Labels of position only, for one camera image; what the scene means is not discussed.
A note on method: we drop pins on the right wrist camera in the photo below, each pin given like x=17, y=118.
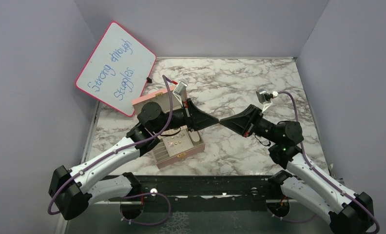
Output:
x=264, y=98

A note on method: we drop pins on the pink jewelry box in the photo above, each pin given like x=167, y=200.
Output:
x=192, y=142

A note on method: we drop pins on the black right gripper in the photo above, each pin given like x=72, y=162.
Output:
x=238, y=122

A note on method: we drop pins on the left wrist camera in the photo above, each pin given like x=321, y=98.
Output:
x=180, y=92

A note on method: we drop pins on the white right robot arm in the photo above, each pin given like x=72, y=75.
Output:
x=345, y=211

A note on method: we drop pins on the silver earrings cluster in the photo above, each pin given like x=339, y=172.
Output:
x=174, y=143

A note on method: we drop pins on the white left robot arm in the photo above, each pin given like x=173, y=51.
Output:
x=73, y=190

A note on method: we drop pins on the pink framed whiteboard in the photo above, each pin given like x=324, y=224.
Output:
x=117, y=70

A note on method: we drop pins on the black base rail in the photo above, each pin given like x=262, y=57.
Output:
x=192, y=193

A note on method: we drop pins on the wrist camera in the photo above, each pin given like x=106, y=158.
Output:
x=180, y=92
x=264, y=98

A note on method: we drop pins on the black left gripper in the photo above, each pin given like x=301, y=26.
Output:
x=198, y=119

